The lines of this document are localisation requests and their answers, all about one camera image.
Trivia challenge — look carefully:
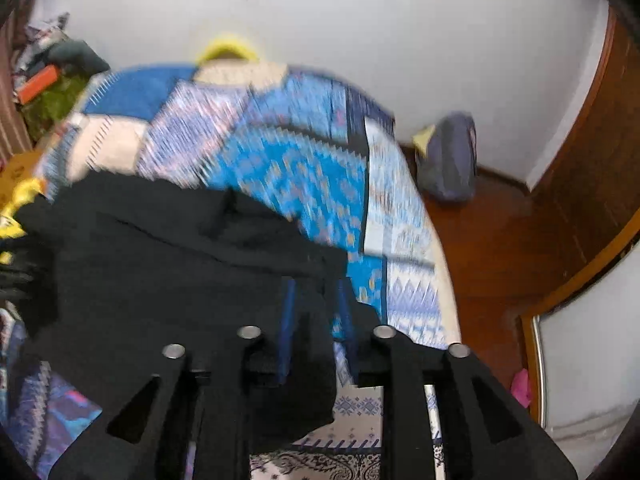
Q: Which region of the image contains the grey purple backpack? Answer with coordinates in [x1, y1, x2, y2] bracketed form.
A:
[415, 112, 479, 204]

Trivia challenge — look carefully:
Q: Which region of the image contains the dark grey cloth bundle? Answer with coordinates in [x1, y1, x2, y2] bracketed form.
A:
[50, 40, 112, 77]

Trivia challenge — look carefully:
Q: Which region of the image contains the yellow cloth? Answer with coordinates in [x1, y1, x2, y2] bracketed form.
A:
[0, 177, 47, 263]

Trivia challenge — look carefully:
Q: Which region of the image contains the green cloth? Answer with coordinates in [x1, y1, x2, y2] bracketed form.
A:
[24, 79, 88, 142]

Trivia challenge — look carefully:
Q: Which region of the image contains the yellow paper item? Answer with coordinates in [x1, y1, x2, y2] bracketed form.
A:
[412, 127, 437, 157]

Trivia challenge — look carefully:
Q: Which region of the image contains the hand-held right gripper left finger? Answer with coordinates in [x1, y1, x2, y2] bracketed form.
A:
[47, 277, 302, 480]

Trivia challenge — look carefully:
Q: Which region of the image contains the blue patchwork blanket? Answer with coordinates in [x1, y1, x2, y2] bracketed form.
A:
[0, 62, 462, 480]

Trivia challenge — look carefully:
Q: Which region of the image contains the pink slipper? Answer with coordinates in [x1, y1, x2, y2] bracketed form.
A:
[510, 367, 534, 409]

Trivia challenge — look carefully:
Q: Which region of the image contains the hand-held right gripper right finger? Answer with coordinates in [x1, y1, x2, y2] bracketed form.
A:
[336, 277, 579, 480]

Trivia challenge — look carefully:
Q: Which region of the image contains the black jacket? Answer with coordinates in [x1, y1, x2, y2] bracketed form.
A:
[0, 172, 382, 453]

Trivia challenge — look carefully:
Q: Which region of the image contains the orange box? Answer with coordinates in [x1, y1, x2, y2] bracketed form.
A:
[17, 65, 62, 104]

